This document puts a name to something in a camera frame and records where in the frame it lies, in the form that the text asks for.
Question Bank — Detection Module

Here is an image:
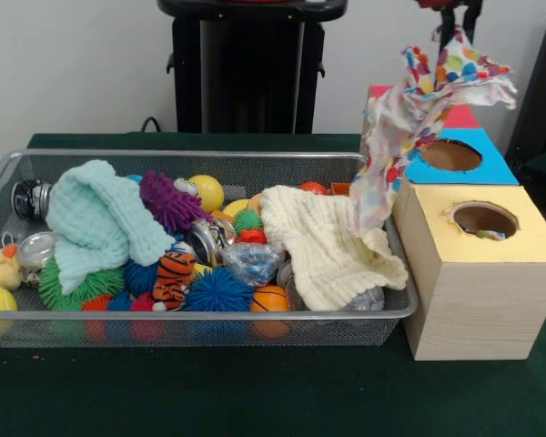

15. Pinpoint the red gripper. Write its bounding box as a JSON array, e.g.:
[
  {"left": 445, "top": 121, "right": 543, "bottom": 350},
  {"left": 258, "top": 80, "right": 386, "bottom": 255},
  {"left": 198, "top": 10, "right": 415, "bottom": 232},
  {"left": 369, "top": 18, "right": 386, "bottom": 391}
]
[{"left": 413, "top": 0, "right": 483, "bottom": 45}]

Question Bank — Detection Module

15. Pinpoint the wooden box with three holes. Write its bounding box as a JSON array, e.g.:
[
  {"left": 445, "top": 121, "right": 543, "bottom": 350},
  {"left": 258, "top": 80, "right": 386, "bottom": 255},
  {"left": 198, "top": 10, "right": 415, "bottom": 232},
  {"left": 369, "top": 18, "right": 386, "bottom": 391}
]
[{"left": 359, "top": 84, "right": 546, "bottom": 361}]

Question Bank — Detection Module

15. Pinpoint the cream knitted cloth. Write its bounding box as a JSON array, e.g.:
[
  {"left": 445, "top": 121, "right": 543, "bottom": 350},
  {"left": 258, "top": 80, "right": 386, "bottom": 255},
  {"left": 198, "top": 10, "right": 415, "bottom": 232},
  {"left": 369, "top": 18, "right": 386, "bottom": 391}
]
[{"left": 258, "top": 184, "right": 410, "bottom": 312}]

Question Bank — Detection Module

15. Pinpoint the small orange basketball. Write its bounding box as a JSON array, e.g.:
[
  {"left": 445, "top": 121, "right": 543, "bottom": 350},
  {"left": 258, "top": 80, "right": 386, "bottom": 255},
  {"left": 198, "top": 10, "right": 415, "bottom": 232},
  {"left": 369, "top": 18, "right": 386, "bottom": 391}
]
[{"left": 249, "top": 285, "right": 291, "bottom": 314}]

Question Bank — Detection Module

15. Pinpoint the purple spiky toy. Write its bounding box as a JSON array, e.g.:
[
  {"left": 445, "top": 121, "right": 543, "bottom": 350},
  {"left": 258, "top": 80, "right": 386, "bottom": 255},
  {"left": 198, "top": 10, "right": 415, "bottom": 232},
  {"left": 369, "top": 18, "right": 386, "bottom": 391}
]
[{"left": 139, "top": 170, "right": 213, "bottom": 231}]

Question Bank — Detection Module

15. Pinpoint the blue spiky ball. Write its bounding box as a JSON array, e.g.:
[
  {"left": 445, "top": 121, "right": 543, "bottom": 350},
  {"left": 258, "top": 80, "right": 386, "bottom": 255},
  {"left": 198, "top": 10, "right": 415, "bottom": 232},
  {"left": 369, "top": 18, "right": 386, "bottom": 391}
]
[{"left": 181, "top": 267, "right": 256, "bottom": 313}]

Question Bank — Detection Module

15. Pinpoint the tiger plush toy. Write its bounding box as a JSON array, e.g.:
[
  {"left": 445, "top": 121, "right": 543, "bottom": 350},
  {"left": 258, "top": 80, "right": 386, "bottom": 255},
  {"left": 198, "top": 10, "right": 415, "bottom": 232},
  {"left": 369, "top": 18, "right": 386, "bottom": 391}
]
[{"left": 152, "top": 250, "right": 199, "bottom": 311}]

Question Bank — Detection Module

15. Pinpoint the mint green cloth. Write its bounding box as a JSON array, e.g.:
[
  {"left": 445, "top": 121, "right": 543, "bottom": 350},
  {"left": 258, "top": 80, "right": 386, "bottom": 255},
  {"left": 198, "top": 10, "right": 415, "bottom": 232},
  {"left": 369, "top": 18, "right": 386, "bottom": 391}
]
[{"left": 45, "top": 158, "right": 177, "bottom": 296}]

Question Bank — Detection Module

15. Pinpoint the green spiky ball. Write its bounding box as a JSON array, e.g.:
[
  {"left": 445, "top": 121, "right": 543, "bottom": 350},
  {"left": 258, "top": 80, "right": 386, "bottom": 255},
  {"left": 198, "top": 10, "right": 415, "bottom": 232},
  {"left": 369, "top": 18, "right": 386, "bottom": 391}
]
[{"left": 38, "top": 254, "right": 126, "bottom": 311}]

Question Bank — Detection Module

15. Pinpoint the yellow plush duck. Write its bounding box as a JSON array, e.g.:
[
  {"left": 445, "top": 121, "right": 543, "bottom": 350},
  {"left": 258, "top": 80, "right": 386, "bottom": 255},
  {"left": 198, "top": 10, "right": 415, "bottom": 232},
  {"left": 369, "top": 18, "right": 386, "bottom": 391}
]
[{"left": 0, "top": 244, "right": 23, "bottom": 291}]

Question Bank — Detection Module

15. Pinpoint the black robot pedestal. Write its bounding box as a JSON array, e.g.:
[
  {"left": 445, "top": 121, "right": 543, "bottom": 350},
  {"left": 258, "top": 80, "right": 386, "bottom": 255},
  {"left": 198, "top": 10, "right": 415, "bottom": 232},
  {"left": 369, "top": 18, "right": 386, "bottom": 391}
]
[{"left": 157, "top": 0, "right": 349, "bottom": 135}]

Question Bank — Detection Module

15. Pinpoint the wire mesh bin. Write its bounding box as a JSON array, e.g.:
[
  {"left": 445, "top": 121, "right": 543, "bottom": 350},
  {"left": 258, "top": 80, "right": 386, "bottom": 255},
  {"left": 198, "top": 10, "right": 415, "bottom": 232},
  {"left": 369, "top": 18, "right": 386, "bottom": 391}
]
[{"left": 0, "top": 148, "right": 420, "bottom": 350}]

